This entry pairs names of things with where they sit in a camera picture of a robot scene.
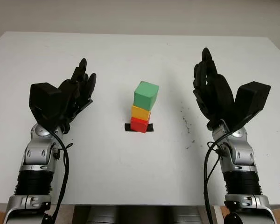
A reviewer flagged yellow block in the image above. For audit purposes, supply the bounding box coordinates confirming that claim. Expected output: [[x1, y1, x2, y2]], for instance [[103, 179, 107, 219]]
[[130, 104, 152, 122]]

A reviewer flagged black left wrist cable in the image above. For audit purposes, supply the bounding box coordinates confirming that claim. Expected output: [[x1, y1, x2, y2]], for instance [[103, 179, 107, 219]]
[[46, 130, 74, 224]]

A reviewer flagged white table leg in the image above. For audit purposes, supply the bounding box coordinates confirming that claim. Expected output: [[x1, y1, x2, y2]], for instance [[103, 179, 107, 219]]
[[212, 205, 224, 224]]

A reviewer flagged red block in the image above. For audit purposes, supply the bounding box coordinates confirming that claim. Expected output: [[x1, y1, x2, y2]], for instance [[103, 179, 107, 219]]
[[130, 116, 151, 133]]

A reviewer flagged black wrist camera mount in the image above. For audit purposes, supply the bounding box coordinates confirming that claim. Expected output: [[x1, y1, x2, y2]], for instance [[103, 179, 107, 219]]
[[28, 82, 63, 128], [228, 81, 271, 133]]

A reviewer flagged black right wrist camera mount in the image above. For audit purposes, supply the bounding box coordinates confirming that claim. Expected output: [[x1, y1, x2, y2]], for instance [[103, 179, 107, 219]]
[[228, 81, 271, 133]]

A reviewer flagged green block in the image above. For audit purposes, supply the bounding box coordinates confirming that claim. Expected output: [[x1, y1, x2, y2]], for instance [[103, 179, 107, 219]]
[[133, 81, 160, 111]]

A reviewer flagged dark robot torso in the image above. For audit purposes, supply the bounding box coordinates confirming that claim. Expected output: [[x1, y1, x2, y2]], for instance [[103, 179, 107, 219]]
[[73, 205, 203, 224]]

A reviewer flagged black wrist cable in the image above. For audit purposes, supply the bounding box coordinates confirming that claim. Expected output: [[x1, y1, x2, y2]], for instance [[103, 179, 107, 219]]
[[203, 126, 236, 224], [46, 130, 74, 224]]

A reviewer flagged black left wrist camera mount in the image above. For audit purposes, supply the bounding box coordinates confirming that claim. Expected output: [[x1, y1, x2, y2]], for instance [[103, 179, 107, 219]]
[[28, 82, 63, 128]]

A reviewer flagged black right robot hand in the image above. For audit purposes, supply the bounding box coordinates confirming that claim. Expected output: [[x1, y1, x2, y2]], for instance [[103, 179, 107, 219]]
[[192, 47, 235, 131]]

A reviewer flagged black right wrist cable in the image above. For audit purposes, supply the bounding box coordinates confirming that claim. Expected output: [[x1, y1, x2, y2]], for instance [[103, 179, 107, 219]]
[[203, 126, 236, 224]]

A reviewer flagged black tape strip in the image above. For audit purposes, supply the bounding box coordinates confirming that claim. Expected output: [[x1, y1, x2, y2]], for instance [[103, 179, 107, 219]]
[[124, 123, 154, 133]]

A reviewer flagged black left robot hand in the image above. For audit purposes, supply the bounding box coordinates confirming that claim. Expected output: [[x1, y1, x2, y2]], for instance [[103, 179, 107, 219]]
[[58, 58, 98, 135]]

